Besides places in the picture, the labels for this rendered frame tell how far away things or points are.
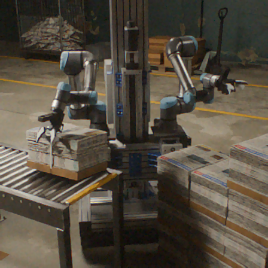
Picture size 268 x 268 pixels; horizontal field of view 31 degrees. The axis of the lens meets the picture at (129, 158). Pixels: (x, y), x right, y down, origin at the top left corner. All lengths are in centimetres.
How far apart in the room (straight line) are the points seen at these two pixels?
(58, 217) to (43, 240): 128
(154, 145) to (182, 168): 68
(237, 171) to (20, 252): 182
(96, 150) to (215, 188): 69
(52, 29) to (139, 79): 709
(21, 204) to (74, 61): 97
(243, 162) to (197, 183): 39
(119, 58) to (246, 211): 148
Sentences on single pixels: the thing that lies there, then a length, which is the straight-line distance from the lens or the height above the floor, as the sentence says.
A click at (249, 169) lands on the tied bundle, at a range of 245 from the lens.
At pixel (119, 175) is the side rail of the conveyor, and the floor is 79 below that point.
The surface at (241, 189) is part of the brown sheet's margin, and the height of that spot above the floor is 86.
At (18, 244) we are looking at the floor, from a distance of 375.
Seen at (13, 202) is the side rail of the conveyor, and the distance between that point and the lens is 268.
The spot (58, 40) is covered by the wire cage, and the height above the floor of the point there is 46.
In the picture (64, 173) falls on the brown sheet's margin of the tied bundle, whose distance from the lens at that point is 270.
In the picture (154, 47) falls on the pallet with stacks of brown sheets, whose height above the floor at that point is 39.
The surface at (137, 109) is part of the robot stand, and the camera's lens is 345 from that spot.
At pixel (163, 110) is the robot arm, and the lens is 338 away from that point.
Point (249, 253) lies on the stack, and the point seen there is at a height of 52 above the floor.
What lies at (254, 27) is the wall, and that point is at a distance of 951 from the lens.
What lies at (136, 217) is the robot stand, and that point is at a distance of 351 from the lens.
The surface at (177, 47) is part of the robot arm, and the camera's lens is 329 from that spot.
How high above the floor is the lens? 194
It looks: 22 degrees down
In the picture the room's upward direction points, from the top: 1 degrees counter-clockwise
